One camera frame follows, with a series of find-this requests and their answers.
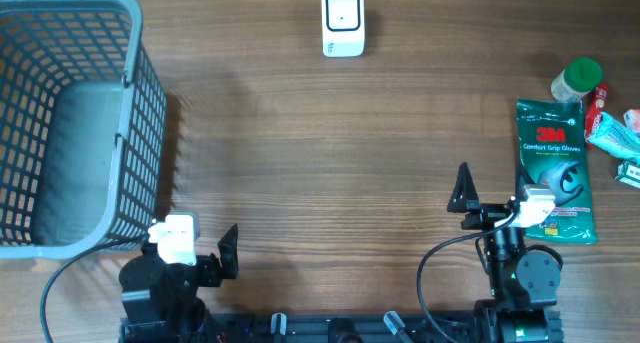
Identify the green 3M gloves pack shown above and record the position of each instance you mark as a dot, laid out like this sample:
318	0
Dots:
552	149

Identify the grey plastic basket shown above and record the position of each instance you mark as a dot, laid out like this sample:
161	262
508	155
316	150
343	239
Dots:
83	117

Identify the green lid jar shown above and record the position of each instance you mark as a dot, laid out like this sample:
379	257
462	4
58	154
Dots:
579	78

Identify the red sachet stick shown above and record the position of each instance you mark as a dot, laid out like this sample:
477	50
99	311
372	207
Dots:
594	114

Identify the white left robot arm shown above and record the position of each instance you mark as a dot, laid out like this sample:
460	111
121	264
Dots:
160	299

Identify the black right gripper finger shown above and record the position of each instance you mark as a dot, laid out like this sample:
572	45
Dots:
522	178
464	198

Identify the mint green wipes pack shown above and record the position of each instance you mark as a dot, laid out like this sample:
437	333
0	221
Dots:
613	137

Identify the green medicine box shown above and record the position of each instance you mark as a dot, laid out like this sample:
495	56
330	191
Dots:
628	173

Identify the small red white box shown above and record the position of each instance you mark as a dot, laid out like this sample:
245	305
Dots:
632	120

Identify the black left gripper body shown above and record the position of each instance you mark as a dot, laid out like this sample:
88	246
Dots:
207	272

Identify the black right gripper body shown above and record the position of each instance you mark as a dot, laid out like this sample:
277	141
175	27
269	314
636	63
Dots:
488	214

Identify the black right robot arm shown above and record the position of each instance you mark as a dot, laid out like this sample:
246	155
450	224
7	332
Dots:
523	279

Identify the white barcode scanner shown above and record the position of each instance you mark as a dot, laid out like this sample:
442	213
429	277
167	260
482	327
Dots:
343	28

